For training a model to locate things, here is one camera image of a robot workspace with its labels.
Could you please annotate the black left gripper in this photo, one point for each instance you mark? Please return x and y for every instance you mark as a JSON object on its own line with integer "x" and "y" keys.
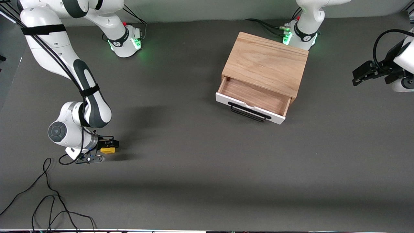
{"x": 385, "y": 66}

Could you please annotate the dark grey table mat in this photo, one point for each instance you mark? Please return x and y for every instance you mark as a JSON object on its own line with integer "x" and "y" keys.
{"x": 194, "y": 161}

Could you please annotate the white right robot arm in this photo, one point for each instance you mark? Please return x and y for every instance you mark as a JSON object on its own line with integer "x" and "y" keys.
{"x": 48, "y": 51}

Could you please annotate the yellow cube block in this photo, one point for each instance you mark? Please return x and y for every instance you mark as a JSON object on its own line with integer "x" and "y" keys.
{"x": 106, "y": 150}

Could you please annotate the wooden drawer cabinet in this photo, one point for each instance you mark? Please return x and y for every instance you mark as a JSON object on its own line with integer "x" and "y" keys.
{"x": 265, "y": 61}

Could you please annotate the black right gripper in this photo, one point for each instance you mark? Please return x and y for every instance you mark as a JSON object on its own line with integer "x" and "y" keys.
{"x": 101, "y": 142}

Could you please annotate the white-fronted wooden drawer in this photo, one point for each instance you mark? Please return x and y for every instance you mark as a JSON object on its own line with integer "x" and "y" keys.
{"x": 252, "y": 95}

